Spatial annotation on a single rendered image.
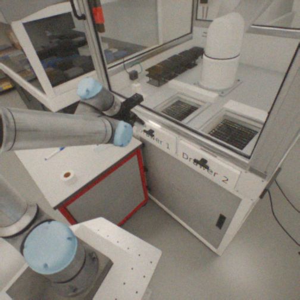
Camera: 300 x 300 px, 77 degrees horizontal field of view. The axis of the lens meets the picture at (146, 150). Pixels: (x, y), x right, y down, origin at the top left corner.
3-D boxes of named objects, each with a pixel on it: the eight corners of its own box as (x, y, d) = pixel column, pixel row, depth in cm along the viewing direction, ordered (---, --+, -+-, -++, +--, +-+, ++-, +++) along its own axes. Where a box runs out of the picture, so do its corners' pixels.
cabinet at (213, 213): (220, 262, 132) (258, 205, 76) (126, 181, 188) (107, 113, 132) (275, 179, 175) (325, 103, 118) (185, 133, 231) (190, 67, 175)
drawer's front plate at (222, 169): (232, 190, 79) (238, 174, 72) (177, 157, 95) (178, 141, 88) (234, 187, 80) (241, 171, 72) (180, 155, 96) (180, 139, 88)
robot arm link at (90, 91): (70, 96, 61) (81, 73, 62) (94, 111, 70) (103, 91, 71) (85, 100, 57) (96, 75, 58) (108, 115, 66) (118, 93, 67)
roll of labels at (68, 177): (74, 185, 96) (71, 180, 93) (61, 185, 97) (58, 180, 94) (78, 174, 101) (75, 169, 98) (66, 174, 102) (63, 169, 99)
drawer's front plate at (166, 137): (174, 155, 97) (174, 138, 89) (136, 131, 113) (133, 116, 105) (176, 153, 98) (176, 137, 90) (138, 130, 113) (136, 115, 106)
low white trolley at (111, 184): (97, 257, 142) (52, 207, 88) (59, 205, 176) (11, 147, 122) (151, 205, 168) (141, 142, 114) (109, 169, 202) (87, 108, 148)
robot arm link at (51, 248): (62, 293, 51) (39, 279, 41) (33, 264, 56) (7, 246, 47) (93, 252, 58) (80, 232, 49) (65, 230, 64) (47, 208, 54)
